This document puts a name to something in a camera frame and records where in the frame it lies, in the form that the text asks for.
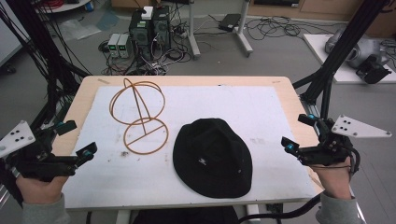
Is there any black flat box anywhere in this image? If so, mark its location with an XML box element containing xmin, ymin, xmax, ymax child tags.
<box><xmin>218</xmin><ymin>12</ymin><xmax>243</xmax><ymax>33</ymax></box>

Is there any person's left hand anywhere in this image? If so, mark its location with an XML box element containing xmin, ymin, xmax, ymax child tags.
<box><xmin>15</xmin><ymin>175</ymin><xmax>68</xmax><ymax>205</ymax></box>

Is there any white platform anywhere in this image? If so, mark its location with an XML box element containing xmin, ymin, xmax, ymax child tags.
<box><xmin>303</xmin><ymin>33</ymin><xmax>396</xmax><ymax>85</ymax></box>

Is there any white desk frame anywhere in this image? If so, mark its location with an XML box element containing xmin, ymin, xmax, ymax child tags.
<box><xmin>186</xmin><ymin>0</ymin><xmax>254</xmax><ymax>61</ymax></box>

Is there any wooden table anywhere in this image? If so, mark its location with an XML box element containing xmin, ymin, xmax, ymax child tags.
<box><xmin>50</xmin><ymin>75</ymin><xmax>325</xmax><ymax>224</ymax></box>

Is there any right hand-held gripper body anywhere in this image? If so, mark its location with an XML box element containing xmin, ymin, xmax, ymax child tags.
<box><xmin>298</xmin><ymin>114</ymin><xmax>393</xmax><ymax>167</ymax></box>

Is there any black metal stand with cables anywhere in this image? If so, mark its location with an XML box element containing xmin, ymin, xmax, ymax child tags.
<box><xmin>0</xmin><ymin>0</ymin><xmax>92</xmax><ymax>133</ymax></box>

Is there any grey power supply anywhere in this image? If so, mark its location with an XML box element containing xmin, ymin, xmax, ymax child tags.
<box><xmin>106</xmin><ymin>33</ymin><xmax>121</xmax><ymax>59</ymax></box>
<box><xmin>118</xmin><ymin>33</ymin><xmax>134</xmax><ymax>59</ymax></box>

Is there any black computer tower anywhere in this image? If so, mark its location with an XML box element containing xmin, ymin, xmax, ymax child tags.
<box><xmin>151</xmin><ymin>5</ymin><xmax>172</xmax><ymax>53</ymax></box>
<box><xmin>128</xmin><ymin>10</ymin><xmax>154</xmax><ymax>61</ymax></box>

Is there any clear plastic sheet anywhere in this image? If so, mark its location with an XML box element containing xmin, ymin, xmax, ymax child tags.
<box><xmin>58</xmin><ymin>18</ymin><xmax>103</xmax><ymax>42</ymax></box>

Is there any black bucket hat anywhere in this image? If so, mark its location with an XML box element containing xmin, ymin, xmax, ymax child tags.
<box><xmin>172</xmin><ymin>118</ymin><xmax>254</xmax><ymax>200</ymax></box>

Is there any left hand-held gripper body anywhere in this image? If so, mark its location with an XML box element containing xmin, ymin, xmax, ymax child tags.
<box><xmin>0</xmin><ymin>119</ymin><xmax>79</xmax><ymax>184</ymax></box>

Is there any person's right hand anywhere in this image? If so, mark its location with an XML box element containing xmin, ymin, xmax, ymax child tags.
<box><xmin>305</xmin><ymin>156</ymin><xmax>354</xmax><ymax>201</ymax></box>

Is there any black device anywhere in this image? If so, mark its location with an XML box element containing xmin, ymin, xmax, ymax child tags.
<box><xmin>355</xmin><ymin>53</ymin><xmax>393</xmax><ymax>85</ymax></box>

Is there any cable tangle by computers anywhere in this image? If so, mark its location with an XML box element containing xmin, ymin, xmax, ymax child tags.
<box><xmin>98</xmin><ymin>39</ymin><xmax>194</xmax><ymax>77</ymax></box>

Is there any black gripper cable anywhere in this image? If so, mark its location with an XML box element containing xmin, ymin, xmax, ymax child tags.
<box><xmin>347</xmin><ymin>147</ymin><xmax>362</xmax><ymax>183</ymax></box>

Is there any white board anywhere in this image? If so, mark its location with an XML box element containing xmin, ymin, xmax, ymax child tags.
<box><xmin>61</xmin><ymin>85</ymin><xmax>318</xmax><ymax>210</ymax></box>

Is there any white box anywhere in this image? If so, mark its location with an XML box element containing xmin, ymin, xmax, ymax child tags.
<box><xmin>141</xmin><ymin>6</ymin><xmax>154</xmax><ymax>21</ymax></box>

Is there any white cabinet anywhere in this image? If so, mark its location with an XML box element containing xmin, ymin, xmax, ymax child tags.
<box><xmin>0</xmin><ymin>0</ymin><xmax>31</xmax><ymax>68</ymax></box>

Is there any grey robot device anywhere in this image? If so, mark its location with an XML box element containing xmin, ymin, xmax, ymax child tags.
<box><xmin>324</xmin><ymin>28</ymin><xmax>390</xmax><ymax>70</ymax></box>

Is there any brown wire hat stand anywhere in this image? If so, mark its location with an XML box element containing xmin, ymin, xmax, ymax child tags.
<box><xmin>108</xmin><ymin>77</ymin><xmax>170</xmax><ymax>156</ymax></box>

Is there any white round table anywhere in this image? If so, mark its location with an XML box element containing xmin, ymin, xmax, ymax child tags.
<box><xmin>35</xmin><ymin>0</ymin><xmax>92</xmax><ymax>14</ymax></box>

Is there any black floor cable tangle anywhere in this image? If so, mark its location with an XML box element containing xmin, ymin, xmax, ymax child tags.
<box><xmin>244</xmin><ymin>14</ymin><xmax>339</xmax><ymax>42</ymax></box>

